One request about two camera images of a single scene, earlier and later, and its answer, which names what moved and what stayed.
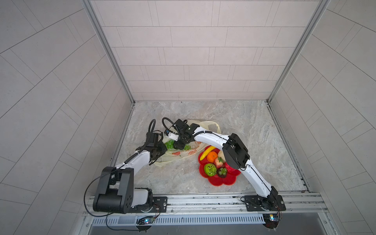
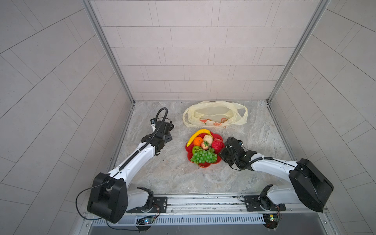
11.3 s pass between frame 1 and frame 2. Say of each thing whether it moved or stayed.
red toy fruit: moved
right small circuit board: stayed
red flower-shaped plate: moved
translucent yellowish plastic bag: moved
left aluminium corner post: stayed
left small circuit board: stayed
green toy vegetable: moved
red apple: moved
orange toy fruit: moved
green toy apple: moved
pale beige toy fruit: moved
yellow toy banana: moved
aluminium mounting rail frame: stayed
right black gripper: moved
